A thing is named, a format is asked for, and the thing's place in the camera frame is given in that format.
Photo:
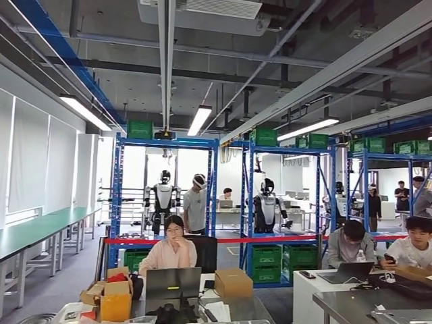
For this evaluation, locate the blue metal shelf rack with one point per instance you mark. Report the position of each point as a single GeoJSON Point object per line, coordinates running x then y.
{"type": "Point", "coordinates": [365, 192]}
{"type": "Point", "coordinates": [249, 201]}
{"type": "Point", "coordinates": [116, 201]}

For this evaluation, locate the green-top workbench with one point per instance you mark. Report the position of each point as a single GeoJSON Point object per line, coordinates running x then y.
{"type": "Point", "coordinates": [74, 214]}
{"type": "Point", "coordinates": [26, 234]}

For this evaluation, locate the steel workbench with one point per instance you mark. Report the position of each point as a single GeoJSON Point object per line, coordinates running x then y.
{"type": "Point", "coordinates": [354, 306]}

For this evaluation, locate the white VR headset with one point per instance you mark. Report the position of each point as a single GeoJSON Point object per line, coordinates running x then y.
{"type": "Point", "coordinates": [199, 182]}

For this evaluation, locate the person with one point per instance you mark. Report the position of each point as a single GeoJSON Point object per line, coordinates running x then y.
{"type": "Point", "coordinates": [374, 210]}
{"type": "Point", "coordinates": [226, 193]}
{"type": "Point", "coordinates": [347, 250]}
{"type": "Point", "coordinates": [411, 252]}
{"type": "Point", "coordinates": [195, 210]}
{"type": "Point", "coordinates": [168, 257]}
{"type": "Point", "coordinates": [402, 201]}
{"type": "Point", "coordinates": [424, 201]}

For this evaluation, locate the grey open laptop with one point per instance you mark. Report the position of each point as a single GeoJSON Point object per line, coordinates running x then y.
{"type": "Point", "coordinates": [172, 286]}
{"type": "Point", "coordinates": [226, 204]}
{"type": "Point", "coordinates": [350, 270]}

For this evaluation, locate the long ceiling light strip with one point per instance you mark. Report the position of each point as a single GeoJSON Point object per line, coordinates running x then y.
{"type": "Point", "coordinates": [84, 112]}
{"type": "Point", "coordinates": [199, 120]}
{"type": "Point", "coordinates": [309, 128]}

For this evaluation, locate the white desk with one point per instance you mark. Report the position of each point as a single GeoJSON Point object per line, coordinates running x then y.
{"type": "Point", "coordinates": [229, 217]}

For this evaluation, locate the black and yellow hoist box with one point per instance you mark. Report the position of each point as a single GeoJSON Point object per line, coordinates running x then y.
{"type": "Point", "coordinates": [165, 135]}

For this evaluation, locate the white and black humanoid robot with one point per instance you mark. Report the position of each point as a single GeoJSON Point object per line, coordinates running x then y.
{"type": "Point", "coordinates": [266, 210]}
{"type": "Point", "coordinates": [340, 205]}
{"type": "Point", "coordinates": [163, 196]}

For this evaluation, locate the black office chair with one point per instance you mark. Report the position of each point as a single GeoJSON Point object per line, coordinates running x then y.
{"type": "Point", "coordinates": [205, 255]}

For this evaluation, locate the black smartphone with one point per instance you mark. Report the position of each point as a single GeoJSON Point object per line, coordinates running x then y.
{"type": "Point", "coordinates": [307, 275]}
{"type": "Point", "coordinates": [209, 284]}
{"type": "Point", "coordinates": [390, 258]}

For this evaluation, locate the closed cardboard box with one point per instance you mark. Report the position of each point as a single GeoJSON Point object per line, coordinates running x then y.
{"type": "Point", "coordinates": [232, 284]}

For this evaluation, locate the white paper sheets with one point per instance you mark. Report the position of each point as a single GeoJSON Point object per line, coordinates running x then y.
{"type": "Point", "coordinates": [219, 311]}

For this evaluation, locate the grey steel table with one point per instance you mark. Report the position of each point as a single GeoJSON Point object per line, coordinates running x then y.
{"type": "Point", "coordinates": [242, 308]}

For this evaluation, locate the black gear pile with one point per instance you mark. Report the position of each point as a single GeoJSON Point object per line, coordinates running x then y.
{"type": "Point", "coordinates": [172, 315]}

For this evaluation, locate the red cloth item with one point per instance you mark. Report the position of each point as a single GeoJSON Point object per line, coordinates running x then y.
{"type": "Point", "coordinates": [116, 278]}

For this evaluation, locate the white table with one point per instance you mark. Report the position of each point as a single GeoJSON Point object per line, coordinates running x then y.
{"type": "Point", "coordinates": [303, 295]}

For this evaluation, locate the open cardboard box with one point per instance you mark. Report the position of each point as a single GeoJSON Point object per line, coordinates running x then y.
{"type": "Point", "coordinates": [116, 288]}

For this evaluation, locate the grey roller blind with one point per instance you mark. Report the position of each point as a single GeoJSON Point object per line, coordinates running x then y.
{"type": "Point", "coordinates": [30, 156]}
{"type": "Point", "coordinates": [62, 165]}
{"type": "Point", "coordinates": [4, 156]}

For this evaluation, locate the clear plastic bottle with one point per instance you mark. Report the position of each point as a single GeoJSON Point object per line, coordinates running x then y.
{"type": "Point", "coordinates": [361, 257]}

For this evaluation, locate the blue overhead beam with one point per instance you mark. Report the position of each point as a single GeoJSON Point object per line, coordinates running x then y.
{"type": "Point", "coordinates": [50, 35]}

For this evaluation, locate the large black bag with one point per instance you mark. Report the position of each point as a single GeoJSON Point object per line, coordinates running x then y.
{"type": "Point", "coordinates": [405, 286]}

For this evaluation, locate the round floor fan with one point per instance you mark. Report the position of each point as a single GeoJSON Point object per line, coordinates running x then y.
{"type": "Point", "coordinates": [37, 319]}

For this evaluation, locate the white twin overhead rail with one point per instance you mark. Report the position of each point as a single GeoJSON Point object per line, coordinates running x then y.
{"type": "Point", "coordinates": [162, 67]}

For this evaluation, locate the leaning dark frame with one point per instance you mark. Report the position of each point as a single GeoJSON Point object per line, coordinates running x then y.
{"type": "Point", "coordinates": [101, 259]}

